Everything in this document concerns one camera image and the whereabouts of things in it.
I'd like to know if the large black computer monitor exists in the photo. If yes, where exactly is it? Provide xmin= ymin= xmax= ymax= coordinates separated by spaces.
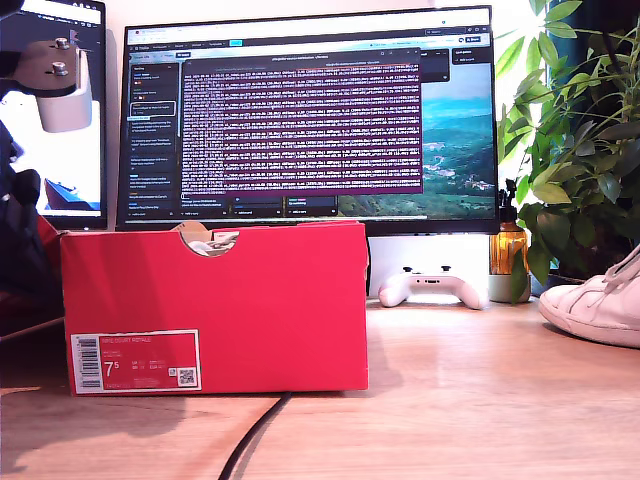
xmin=114 ymin=5 xmax=502 ymax=235

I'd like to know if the black table cable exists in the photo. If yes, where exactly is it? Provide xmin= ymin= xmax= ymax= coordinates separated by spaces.
xmin=217 ymin=390 xmax=294 ymax=480

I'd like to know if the black plant tray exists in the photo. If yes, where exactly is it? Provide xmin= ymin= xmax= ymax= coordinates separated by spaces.
xmin=530 ymin=269 xmax=609 ymax=299

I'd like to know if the green leafy houseplant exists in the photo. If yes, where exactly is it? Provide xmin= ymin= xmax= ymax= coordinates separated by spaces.
xmin=494 ymin=0 xmax=640 ymax=306

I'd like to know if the amber pump bottle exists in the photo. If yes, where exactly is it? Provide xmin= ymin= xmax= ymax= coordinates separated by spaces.
xmin=489 ymin=178 xmax=530 ymax=276

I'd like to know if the small black computer monitor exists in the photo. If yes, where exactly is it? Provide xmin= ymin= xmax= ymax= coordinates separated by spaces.
xmin=0 ymin=0 xmax=109 ymax=231

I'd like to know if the brown cardboard insert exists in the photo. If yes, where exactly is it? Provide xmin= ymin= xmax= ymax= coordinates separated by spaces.
xmin=169 ymin=221 xmax=211 ymax=256

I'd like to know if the red shoebox lid white logo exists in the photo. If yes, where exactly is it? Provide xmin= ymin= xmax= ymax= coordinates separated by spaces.
xmin=0 ymin=214 xmax=69 ymax=344

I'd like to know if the white game controller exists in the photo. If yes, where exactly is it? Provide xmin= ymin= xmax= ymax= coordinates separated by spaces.
xmin=378 ymin=265 xmax=489 ymax=310

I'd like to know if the red cardboard shoebox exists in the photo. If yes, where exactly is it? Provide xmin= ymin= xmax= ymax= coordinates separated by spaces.
xmin=59 ymin=219 xmax=370 ymax=397

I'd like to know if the pale green plant pot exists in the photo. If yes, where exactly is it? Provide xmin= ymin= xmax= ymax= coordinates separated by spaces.
xmin=488 ymin=273 xmax=532 ymax=304

